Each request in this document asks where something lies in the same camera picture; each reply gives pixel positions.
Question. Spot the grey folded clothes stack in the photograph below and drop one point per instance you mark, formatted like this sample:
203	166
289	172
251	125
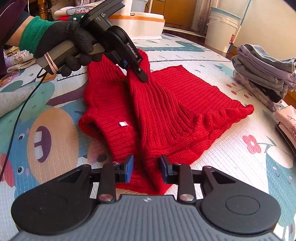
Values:
264	76

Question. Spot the cartoon animal play mat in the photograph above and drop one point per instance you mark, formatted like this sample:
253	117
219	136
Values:
42	140

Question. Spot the pastel clothes pile on floor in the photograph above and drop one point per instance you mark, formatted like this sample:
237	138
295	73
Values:
16	61

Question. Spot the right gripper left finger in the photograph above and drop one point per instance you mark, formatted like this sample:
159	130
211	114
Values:
109	175

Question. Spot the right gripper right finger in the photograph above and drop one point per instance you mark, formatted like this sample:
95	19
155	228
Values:
183	176

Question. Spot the red knit sweater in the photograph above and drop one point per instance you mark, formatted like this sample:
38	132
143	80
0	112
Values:
175	113

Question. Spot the pink folded bunny sweatshirt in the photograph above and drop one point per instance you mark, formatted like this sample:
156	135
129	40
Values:
286	117

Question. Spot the white orange storage box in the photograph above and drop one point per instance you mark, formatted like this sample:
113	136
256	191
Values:
140	26

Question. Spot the white plastic bucket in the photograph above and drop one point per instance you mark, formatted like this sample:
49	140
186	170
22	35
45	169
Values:
221	28

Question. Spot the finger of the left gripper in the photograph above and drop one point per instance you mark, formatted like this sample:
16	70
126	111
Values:
140	74
122	64

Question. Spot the left forearm maroon sleeve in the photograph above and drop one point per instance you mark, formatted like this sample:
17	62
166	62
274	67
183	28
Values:
36	35

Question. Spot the black gloved left hand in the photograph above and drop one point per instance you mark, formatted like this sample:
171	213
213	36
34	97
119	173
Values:
65	48

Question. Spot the colourful folded clothes stack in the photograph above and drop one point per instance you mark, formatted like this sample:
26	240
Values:
63	11

